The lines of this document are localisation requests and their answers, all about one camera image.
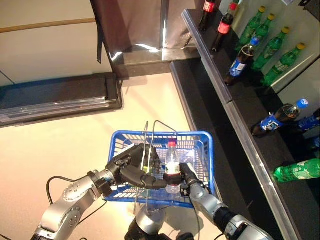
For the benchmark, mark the silver left robot leg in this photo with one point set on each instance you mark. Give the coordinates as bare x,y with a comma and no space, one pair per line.
147,222

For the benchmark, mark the shiny metal upright post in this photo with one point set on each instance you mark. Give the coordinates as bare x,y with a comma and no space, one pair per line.
165,30

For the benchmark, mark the Pepsi cola bottle blue cap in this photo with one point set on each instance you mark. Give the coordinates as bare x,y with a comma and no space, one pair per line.
310,122
237,67
271,123

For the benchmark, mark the cola bottle red cap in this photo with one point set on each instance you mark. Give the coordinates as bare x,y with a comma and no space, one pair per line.
223,27
208,10

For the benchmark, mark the brown end panel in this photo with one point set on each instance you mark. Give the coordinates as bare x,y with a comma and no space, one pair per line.
125,25

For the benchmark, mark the black shelf board clear rail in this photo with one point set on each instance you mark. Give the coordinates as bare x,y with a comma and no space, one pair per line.
221,65
275,150

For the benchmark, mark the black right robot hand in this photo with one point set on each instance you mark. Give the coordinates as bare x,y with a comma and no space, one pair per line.
191,176

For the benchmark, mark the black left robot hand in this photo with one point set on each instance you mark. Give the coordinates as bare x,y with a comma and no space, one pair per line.
130,162

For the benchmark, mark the green soda bottle yellow cap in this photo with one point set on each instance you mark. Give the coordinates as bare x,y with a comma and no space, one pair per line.
282,66
297,171
272,47
263,30

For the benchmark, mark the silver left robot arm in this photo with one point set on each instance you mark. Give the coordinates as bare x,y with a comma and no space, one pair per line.
75,195

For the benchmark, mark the clear water bottle red cap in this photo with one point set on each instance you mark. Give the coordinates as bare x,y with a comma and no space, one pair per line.
172,160

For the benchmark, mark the wooden trim strip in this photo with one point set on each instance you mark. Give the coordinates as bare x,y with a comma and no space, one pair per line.
50,25

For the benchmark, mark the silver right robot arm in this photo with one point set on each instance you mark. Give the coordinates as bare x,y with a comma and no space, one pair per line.
207,202

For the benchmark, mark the black base plinth board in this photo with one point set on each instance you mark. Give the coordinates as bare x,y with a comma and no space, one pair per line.
207,120

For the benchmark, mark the blue plastic shopping basket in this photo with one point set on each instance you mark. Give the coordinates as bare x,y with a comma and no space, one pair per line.
125,133

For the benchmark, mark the black low shelf unit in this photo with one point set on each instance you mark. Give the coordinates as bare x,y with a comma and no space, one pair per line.
62,92

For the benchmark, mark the dark end base plinth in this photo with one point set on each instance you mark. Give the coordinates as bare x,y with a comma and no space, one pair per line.
150,65

